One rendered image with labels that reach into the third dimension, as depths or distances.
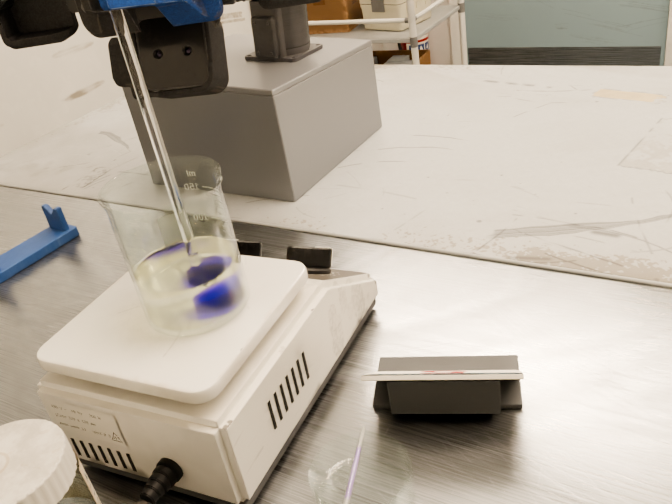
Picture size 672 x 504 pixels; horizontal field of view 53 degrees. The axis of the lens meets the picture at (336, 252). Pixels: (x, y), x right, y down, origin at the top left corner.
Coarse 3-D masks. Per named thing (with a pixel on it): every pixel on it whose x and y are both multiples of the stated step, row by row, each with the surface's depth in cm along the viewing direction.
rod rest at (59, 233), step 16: (48, 208) 69; (64, 224) 69; (32, 240) 68; (48, 240) 68; (64, 240) 68; (0, 256) 66; (16, 256) 66; (32, 256) 66; (0, 272) 63; (16, 272) 65
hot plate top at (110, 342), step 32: (128, 288) 42; (256, 288) 40; (288, 288) 39; (96, 320) 39; (128, 320) 39; (256, 320) 37; (64, 352) 37; (96, 352) 37; (128, 352) 36; (160, 352) 36; (192, 352) 35; (224, 352) 35; (128, 384) 35; (160, 384) 34; (192, 384) 33; (224, 384) 34
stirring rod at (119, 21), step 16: (112, 16) 31; (128, 32) 32; (128, 48) 32; (128, 64) 33; (144, 80) 33; (144, 96) 33; (144, 112) 34; (160, 144) 35; (160, 160) 35; (176, 192) 36
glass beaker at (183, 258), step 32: (192, 160) 37; (128, 192) 37; (160, 192) 38; (192, 192) 38; (128, 224) 33; (160, 224) 33; (192, 224) 33; (224, 224) 35; (128, 256) 35; (160, 256) 34; (192, 256) 34; (224, 256) 35; (160, 288) 35; (192, 288) 35; (224, 288) 36; (160, 320) 36; (192, 320) 36; (224, 320) 37
